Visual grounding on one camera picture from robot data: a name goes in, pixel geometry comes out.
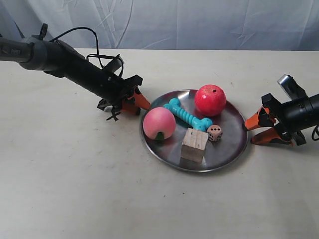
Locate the black X tape mark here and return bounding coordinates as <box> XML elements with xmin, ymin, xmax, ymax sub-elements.
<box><xmin>106</xmin><ymin>112</ymin><xmax>120</xmax><ymax>121</ymax></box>

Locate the red toy apple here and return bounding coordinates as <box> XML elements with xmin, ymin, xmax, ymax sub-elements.
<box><xmin>194</xmin><ymin>84</ymin><xmax>227</xmax><ymax>117</ymax></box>

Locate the round grey metal plate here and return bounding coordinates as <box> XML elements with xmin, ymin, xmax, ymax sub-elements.
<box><xmin>140</xmin><ymin>101</ymin><xmax>249</xmax><ymax>173</ymax></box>

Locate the small wooden die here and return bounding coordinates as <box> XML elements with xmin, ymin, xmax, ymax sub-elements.
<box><xmin>206</xmin><ymin>124</ymin><xmax>223</xmax><ymax>142</ymax></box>

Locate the pink toy peach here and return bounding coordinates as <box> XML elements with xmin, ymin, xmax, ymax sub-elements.
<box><xmin>143</xmin><ymin>107</ymin><xmax>176</xmax><ymax>141</ymax></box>

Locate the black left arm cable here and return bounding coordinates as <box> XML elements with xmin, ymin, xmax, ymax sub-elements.
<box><xmin>49</xmin><ymin>27</ymin><xmax>124</xmax><ymax>78</ymax></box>

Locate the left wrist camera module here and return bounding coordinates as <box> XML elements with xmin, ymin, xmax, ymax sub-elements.
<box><xmin>103</xmin><ymin>54</ymin><xmax>124</xmax><ymax>73</ymax></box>

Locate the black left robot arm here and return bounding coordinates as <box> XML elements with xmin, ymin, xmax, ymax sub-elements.
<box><xmin>0</xmin><ymin>23</ymin><xmax>151</xmax><ymax>119</ymax></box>

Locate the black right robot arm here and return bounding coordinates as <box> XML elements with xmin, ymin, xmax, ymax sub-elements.
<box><xmin>242</xmin><ymin>93</ymin><xmax>319</xmax><ymax>145</ymax></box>

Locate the small wooden cube block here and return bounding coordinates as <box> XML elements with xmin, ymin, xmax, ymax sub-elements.
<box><xmin>181</xmin><ymin>128</ymin><xmax>208</xmax><ymax>163</ymax></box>

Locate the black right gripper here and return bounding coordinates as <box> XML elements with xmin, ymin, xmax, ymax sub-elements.
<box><xmin>244</xmin><ymin>93</ymin><xmax>306</xmax><ymax>146</ymax></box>

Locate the white fabric backdrop curtain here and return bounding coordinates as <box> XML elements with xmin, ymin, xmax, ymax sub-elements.
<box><xmin>0</xmin><ymin>0</ymin><xmax>319</xmax><ymax>51</ymax></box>

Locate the teal rubber bone toy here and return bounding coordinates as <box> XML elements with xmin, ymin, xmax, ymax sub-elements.
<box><xmin>163</xmin><ymin>98</ymin><xmax>213</xmax><ymax>132</ymax></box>

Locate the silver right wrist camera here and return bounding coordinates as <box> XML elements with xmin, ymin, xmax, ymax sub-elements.
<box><xmin>277</xmin><ymin>74</ymin><xmax>307</xmax><ymax>100</ymax></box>

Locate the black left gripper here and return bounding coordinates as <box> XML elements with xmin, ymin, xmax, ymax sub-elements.
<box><xmin>97</xmin><ymin>75</ymin><xmax>151</xmax><ymax>115</ymax></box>

